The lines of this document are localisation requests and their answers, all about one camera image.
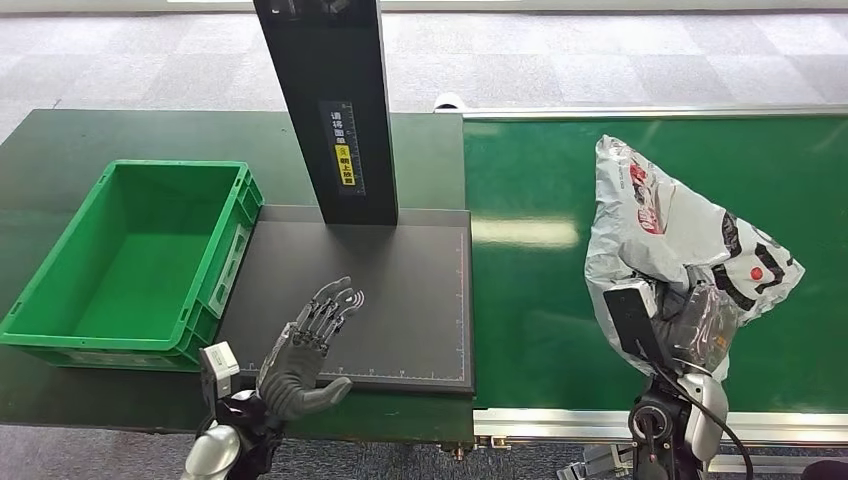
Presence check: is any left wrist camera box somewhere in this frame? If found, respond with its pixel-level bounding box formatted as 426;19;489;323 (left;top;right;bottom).
198;341;241;402

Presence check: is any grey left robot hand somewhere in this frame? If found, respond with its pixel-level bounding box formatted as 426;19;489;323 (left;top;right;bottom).
256;276;366;422

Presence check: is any green conveyor belt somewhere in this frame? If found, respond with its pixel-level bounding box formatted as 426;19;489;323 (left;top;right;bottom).
463;115;848;413

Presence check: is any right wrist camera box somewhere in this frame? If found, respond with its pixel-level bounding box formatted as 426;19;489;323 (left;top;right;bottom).
602;279;674;372

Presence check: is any green plastic crate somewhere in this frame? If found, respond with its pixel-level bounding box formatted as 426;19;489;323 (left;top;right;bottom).
0;158;265;374

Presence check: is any black inbound scanner machine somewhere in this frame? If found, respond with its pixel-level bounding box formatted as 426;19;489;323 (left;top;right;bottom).
210;0;476;397

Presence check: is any black round object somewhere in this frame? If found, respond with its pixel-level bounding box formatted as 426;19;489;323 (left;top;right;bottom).
801;460;848;480

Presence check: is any dark green table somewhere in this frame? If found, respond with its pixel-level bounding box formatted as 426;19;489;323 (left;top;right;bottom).
0;107;476;444

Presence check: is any grey plastic mailer package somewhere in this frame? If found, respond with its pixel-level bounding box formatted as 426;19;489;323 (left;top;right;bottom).
584;134;806;382

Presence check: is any black yellow label sticker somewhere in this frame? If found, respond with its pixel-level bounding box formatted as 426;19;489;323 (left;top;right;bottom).
319;99;367;197

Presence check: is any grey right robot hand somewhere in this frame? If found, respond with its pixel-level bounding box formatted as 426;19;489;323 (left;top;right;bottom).
654;266;739;372

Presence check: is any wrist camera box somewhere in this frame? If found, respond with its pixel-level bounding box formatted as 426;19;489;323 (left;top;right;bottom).
198;341;241;402
602;279;674;372

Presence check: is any aluminium conveyor frame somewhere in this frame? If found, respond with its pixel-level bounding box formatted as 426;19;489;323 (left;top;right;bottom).
433;102;848;475

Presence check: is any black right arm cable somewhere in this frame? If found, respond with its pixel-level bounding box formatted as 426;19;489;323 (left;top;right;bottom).
635;341;757;480

